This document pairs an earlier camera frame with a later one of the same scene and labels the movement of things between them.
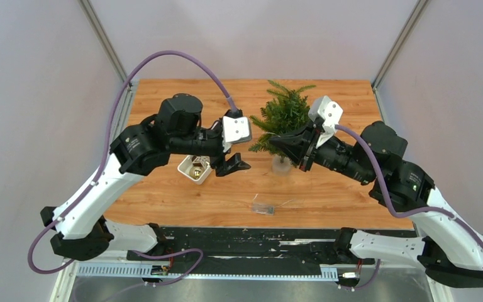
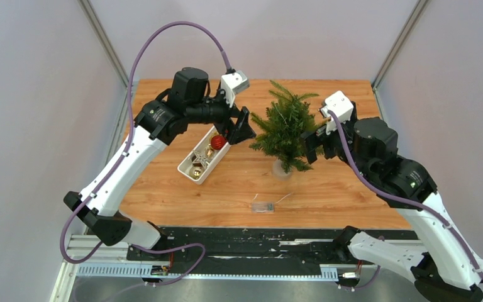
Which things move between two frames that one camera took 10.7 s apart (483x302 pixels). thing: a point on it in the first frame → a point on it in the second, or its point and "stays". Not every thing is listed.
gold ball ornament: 195,172 stays
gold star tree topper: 202,160 stays
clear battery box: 263,209 stays
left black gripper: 234,164 → 242,129
